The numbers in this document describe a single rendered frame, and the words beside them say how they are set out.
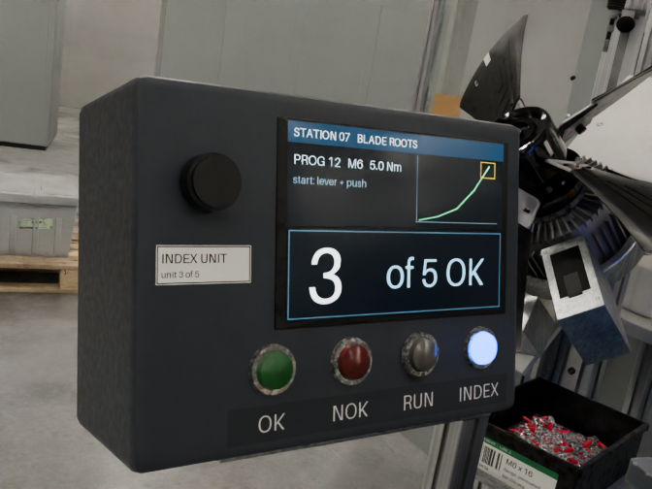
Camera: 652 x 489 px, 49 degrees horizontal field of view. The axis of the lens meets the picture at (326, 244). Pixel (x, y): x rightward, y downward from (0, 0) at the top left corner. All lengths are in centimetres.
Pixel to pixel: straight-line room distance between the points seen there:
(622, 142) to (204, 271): 126
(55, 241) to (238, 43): 326
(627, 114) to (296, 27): 529
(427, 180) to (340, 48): 636
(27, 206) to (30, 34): 448
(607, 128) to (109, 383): 132
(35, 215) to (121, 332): 346
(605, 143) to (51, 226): 290
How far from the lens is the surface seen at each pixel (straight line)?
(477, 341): 46
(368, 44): 686
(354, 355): 39
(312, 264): 38
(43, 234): 385
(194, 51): 655
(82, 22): 1320
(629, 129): 156
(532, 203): 121
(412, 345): 43
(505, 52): 145
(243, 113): 37
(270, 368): 37
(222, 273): 36
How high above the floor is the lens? 127
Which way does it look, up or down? 13 degrees down
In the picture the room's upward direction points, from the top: 9 degrees clockwise
